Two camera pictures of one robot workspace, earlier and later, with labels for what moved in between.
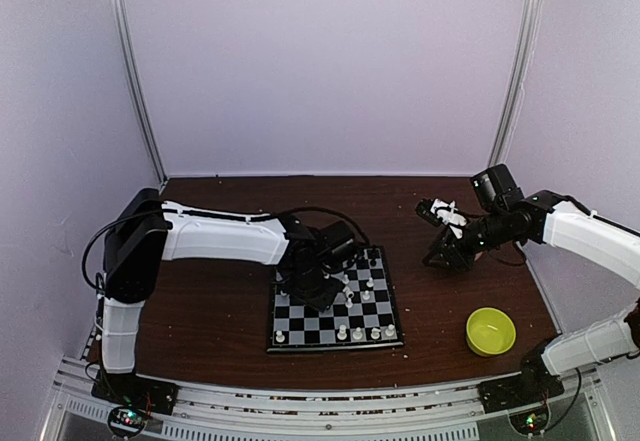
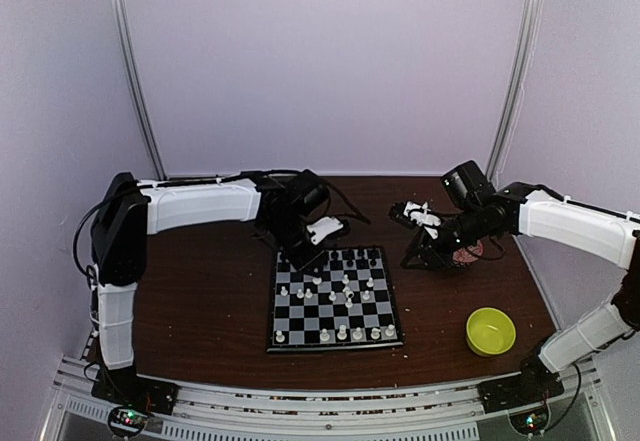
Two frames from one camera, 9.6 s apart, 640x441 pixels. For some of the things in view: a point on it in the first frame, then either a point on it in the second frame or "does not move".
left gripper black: (321, 303) to (304, 262)
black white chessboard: (362, 316) does not move
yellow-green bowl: (490, 331) does not move
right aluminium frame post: (515, 97) does not move
